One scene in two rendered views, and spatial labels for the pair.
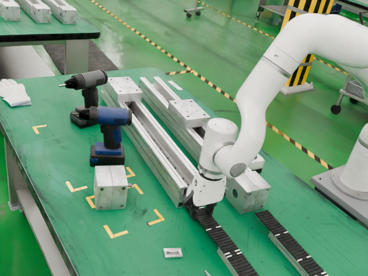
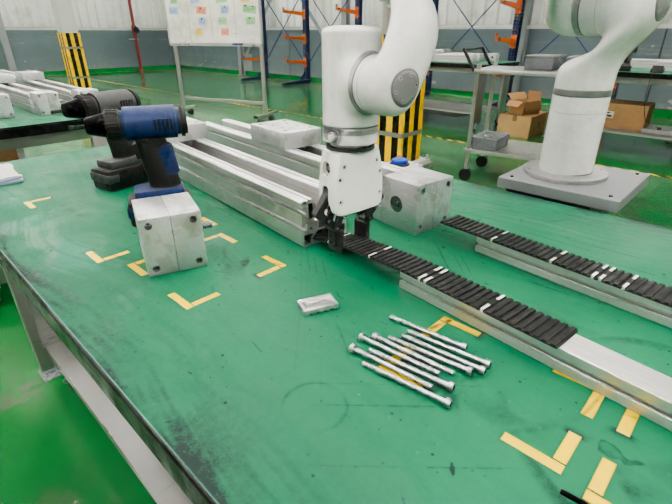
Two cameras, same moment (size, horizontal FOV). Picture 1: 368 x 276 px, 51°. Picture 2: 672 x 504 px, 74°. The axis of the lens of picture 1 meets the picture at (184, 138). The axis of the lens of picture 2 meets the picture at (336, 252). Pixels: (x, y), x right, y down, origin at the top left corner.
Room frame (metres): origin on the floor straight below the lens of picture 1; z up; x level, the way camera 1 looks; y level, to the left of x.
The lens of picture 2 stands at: (0.24, 0.00, 1.12)
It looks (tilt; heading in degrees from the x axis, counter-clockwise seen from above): 26 degrees down; 354
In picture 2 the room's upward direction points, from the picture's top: straight up
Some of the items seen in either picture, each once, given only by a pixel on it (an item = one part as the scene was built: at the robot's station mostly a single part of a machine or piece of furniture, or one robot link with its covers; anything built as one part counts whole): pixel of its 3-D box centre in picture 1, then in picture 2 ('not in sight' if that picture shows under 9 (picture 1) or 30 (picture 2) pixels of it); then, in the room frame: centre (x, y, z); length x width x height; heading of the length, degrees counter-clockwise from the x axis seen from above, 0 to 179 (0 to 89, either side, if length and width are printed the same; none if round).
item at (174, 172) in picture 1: (144, 131); (220, 170); (1.32, 0.16, 0.82); 0.80 x 0.10 x 0.09; 33
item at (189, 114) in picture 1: (188, 115); (285, 138); (1.42, 0.00, 0.87); 0.16 x 0.11 x 0.07; 33
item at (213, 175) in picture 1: (211, 167); (349, 134); (0.93, -0.09, 0.98); 0.09 x 0.08 x 0.03; 123
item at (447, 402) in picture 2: not in sight; (404, 382); (0.60, -0.11, 0.78); 0.11 x 0.01 x 0.01; 46
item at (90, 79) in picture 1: (82, 99); (104, 141); (1.35, 0.42, 0.89); 0.20 x 0.08 x 0.22; 141
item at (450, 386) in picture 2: not in sight; (409, 367); (0.62, -0.12, 0.78); 0.11 x 0.01 x 0.01; 46
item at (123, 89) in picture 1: (123, 91); (175, 133); (1.52, 0.30, 0.87); 0.16 x 0.11 x 0.07; 33
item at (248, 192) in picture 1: (250, 191); (419, 198); (1.06, -0.25, 0.83); 0.12 x 0.09 x 0.10; 123
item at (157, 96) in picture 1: (185, 126); (286, 157); (1.42, 0.00, 0.82); 0.80 x 0.10 x 0.09; 33
